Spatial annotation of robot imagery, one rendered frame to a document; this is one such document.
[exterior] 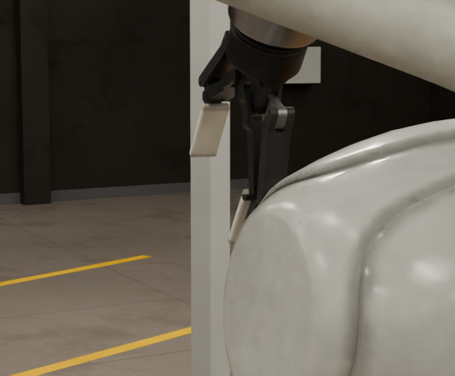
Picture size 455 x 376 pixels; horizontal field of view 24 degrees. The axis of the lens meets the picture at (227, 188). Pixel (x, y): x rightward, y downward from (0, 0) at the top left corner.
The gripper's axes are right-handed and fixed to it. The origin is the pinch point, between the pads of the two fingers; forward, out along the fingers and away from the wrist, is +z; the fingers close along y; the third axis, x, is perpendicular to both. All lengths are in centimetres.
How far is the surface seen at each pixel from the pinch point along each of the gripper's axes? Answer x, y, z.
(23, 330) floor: -86, 341, 422
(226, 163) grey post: -130, 240, 208
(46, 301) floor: -115, 396, 461
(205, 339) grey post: -121, 196, 268
